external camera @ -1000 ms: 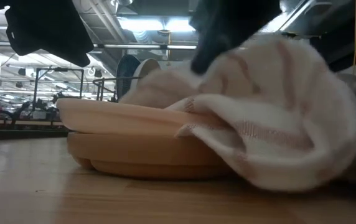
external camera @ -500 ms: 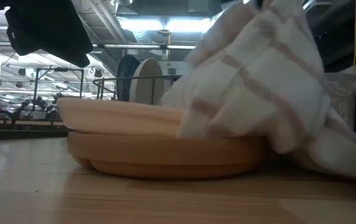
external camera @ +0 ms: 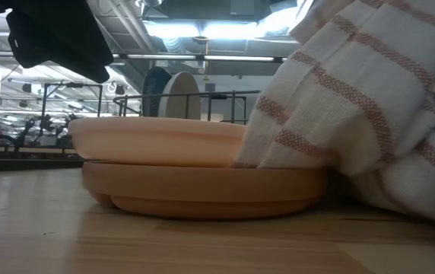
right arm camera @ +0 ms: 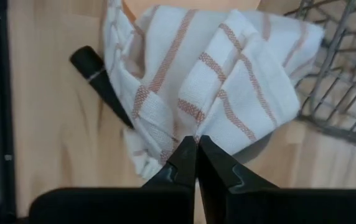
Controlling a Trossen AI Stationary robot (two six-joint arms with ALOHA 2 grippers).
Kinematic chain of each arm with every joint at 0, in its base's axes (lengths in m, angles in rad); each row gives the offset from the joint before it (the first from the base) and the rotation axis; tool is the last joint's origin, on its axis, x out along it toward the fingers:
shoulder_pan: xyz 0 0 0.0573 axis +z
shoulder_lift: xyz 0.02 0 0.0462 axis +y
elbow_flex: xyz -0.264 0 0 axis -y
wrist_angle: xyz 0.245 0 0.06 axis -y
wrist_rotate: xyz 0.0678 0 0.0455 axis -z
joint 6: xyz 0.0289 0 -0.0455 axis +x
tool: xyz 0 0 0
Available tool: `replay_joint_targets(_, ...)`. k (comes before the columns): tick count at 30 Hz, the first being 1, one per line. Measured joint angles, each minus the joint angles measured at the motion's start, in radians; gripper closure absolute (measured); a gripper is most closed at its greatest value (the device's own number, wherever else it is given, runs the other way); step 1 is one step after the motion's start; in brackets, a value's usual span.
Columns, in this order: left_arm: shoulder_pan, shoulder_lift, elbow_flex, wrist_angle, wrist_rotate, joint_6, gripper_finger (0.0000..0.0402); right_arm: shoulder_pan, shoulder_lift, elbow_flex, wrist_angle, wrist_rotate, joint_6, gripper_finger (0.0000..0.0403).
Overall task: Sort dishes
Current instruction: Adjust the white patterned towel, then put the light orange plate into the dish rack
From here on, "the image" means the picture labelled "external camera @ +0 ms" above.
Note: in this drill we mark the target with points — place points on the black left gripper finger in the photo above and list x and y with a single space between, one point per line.
61 38

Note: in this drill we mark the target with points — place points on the blue spiral patterned plate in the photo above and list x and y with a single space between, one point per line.
153 91

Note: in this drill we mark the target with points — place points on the white striped dish towel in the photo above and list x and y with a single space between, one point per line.
354 95

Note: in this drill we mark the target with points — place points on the plain white plate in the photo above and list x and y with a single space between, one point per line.
181 95

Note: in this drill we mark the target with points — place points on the light peach plate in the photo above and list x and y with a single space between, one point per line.
156 141

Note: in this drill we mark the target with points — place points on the tan divided plate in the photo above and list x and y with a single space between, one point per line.
202 186

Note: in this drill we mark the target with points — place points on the ceiling light strip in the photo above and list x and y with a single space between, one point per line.
202 58

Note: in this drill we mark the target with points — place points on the black aluminium table frame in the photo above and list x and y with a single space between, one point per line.
23 163

